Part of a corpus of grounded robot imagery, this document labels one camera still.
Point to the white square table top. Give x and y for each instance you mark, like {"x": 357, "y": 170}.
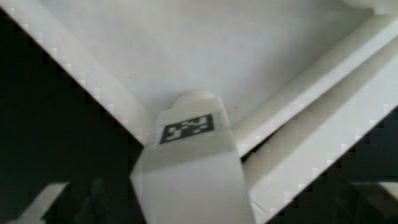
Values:
{"x": 263, "y": 50}

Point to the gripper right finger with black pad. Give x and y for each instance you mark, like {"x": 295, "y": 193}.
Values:
{"x": 366, "y": 203}

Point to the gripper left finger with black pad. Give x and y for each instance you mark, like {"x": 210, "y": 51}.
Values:
{"x": 68, "y": 204}

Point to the white table leg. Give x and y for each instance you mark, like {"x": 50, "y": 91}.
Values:
{"x": 187, "y": 175}

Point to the white U-shaped obstacle fence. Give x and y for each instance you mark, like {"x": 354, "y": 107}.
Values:
{"x": 320, "y": 133}

